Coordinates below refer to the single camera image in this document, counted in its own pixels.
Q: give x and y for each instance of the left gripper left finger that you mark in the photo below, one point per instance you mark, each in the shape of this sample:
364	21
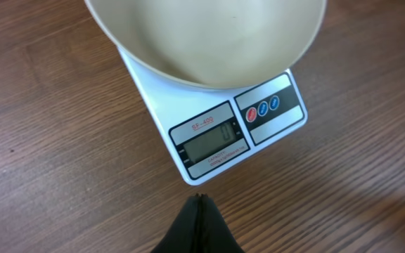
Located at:
179	237

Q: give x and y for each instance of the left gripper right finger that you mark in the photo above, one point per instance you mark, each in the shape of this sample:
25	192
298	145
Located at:
213	234

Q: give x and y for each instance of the white digital kitchen scale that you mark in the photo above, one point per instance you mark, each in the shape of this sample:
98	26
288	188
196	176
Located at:
207	132

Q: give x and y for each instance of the cream white bowl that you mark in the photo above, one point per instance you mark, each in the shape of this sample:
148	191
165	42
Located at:
214	44

